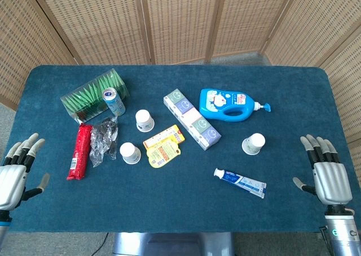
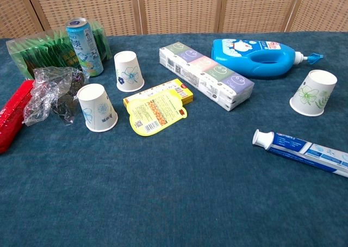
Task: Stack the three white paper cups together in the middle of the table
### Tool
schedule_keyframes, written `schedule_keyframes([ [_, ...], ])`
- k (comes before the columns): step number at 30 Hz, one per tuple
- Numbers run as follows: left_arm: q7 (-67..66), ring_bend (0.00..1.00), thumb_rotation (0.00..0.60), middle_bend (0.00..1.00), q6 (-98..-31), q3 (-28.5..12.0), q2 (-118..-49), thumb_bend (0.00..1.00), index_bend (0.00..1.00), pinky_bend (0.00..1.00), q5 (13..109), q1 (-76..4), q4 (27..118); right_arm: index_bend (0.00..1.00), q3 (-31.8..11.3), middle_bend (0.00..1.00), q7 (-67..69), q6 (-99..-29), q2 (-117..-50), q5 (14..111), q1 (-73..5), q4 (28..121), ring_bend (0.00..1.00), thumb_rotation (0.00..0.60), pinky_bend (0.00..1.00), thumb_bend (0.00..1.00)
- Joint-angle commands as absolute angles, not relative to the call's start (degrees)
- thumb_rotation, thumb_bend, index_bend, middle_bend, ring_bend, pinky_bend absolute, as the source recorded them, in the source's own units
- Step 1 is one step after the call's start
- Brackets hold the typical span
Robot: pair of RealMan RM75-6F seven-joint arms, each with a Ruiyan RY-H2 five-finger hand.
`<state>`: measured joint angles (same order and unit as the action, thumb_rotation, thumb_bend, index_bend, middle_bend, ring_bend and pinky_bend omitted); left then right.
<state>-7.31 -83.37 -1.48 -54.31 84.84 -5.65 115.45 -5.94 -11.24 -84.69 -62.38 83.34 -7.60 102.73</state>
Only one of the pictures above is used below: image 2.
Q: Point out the crumpled clear plastic bag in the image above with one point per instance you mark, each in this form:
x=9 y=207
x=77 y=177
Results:
x=51 y=92

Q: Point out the dark blue table cloth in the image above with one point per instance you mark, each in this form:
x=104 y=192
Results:
x=163 y=192

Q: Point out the pastel tissue multipack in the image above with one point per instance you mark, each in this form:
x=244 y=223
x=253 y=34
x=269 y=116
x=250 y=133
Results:
x=209 y=75

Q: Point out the blue detergent bottle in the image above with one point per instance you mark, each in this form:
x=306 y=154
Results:
x=236 y=59

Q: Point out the wicker folding screen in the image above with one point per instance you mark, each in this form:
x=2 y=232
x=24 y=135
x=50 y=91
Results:
x=179 y=7

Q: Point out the light blue drink can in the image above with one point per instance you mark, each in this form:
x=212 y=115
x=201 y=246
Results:
x=84 y=48

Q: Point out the yellow snack pouch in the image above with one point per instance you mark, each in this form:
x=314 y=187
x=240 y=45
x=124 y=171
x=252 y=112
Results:
x=155 y=113

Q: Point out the blue white toothpaste tube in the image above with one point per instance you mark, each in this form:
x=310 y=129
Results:
x=299 y=150

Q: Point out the red snack package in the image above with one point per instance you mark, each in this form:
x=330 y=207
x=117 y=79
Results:
x=11 y=116

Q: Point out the flat yellow cardboard box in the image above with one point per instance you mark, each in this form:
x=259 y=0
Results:
x=157 y=90

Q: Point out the clear box green sachets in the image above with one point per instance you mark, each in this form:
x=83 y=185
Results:
x=40 y=54

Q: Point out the white paper cup green flowers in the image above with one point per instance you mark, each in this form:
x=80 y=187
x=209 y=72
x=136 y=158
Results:
x=312 y=94

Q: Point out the white paper cup blue flowers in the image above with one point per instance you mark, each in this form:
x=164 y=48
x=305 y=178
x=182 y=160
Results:
x=96 y=108
x=130 y=67

